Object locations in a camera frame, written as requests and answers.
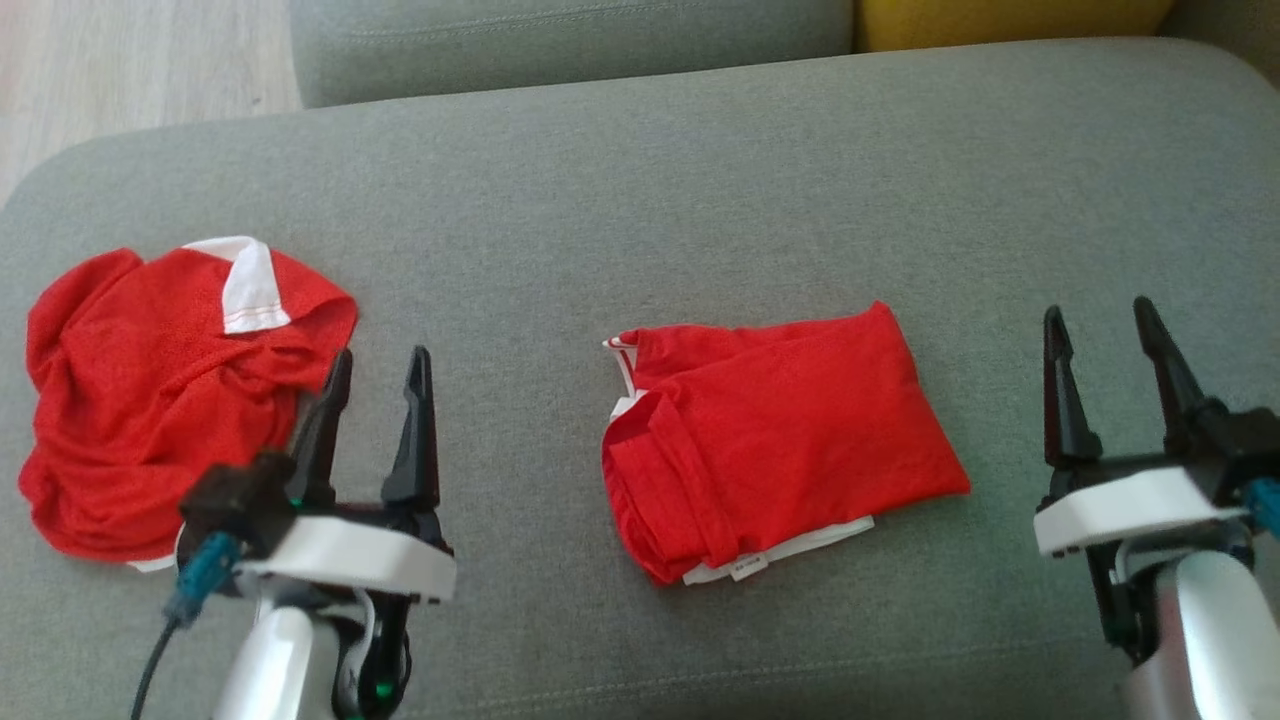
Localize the yellow sofa cushion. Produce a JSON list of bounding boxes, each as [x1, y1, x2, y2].
[[858, 0, 1176, 53]]

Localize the red white-striped shorts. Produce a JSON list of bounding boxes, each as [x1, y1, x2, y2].
[[18, 236, 359, 573]]

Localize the red white basketball jersey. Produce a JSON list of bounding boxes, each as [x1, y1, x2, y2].
[[600, 300, 971, 586]]

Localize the grey sofa corner cushion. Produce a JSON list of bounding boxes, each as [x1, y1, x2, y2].
[[1165, 0, 1280, 91]]

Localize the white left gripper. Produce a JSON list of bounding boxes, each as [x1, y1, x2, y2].
[[235, 345, 458, 604]]

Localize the wide grey sofa back cushion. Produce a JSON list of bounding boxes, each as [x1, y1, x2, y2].
[[290, 0, 856, 109]]

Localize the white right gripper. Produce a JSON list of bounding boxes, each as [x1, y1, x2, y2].
[[1033, 295, 1251, 558]]

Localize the right camera cable teal plug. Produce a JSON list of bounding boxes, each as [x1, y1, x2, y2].
[[1245, 477, 1280, 538]]

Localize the grey sofa seat cushion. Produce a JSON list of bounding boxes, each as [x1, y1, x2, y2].
[[0, 38, 1280, 720]]

